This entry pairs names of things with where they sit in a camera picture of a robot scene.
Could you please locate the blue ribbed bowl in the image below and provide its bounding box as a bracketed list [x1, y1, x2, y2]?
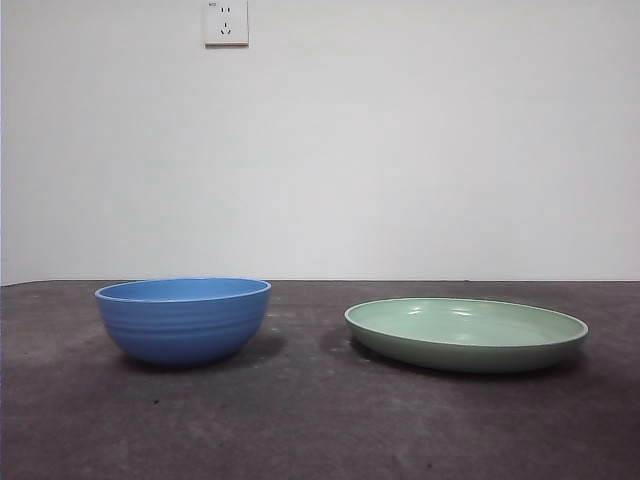
[94, 277, 272, 370]

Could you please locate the pale green plate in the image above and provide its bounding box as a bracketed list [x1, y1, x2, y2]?
[343, 296, 590, 374]

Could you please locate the white wall socket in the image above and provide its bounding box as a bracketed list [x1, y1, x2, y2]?
[203, 0, 250, 50]

